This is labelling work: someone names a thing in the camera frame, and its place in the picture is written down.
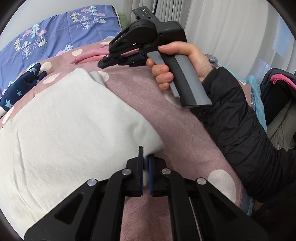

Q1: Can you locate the light blue bedsheet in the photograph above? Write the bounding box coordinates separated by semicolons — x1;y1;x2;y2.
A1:
238;75;267;130

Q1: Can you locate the beige chair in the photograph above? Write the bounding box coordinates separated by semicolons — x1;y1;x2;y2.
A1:
266;100;296;151

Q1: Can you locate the white curtain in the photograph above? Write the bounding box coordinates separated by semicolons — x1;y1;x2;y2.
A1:
122;0;296;77

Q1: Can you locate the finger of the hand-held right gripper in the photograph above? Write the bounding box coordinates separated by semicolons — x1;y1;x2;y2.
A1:
97;54;123;69

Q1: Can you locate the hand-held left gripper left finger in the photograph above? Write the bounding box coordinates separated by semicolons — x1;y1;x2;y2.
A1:
24;146;145;241

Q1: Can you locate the person's right hand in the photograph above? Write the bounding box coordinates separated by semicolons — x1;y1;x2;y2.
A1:
146;42;219;91

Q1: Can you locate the person's right forearm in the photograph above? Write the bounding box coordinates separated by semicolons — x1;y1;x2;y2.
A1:
190;66;296;209

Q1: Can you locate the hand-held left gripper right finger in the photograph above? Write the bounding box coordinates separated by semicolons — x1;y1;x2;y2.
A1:
148;155;269;241

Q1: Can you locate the green pillow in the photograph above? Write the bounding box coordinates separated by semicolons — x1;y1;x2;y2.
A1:
116;11;129;29

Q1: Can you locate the black jacket with pink lining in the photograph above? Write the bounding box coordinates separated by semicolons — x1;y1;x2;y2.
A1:
259;68;296;126

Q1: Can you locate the pale green T-shirt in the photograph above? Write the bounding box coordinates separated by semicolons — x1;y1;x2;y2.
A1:
0;67;165;237

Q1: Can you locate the floral patterned cloth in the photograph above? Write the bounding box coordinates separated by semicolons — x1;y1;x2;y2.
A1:
205;54;222;69

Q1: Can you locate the navy star-print garment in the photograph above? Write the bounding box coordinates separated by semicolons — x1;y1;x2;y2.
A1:
0;62;48;116

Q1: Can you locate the pink garment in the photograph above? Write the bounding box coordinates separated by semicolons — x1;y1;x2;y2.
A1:
69;45;139;66

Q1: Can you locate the pink polka dot bedsheet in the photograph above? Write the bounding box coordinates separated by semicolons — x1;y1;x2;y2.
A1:
0;39;252;241

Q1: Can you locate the person's dark clothing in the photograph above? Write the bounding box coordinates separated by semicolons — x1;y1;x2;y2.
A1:
250;148;296;241

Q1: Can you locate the blue tree-print pillow cover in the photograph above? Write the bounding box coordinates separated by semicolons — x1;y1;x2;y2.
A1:
0;4;123;93

